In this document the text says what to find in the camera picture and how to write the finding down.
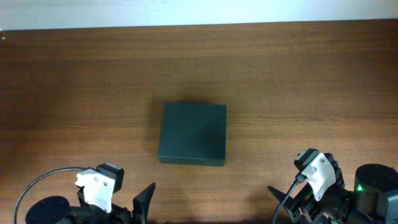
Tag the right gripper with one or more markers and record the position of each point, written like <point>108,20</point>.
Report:
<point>305,201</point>

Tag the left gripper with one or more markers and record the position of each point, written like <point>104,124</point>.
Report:
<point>133,218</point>

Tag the dark green box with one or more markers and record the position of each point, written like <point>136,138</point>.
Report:
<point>193,134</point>

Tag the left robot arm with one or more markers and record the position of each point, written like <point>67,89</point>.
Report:
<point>57,210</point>

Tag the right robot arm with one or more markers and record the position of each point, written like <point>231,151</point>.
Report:
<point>373,199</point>

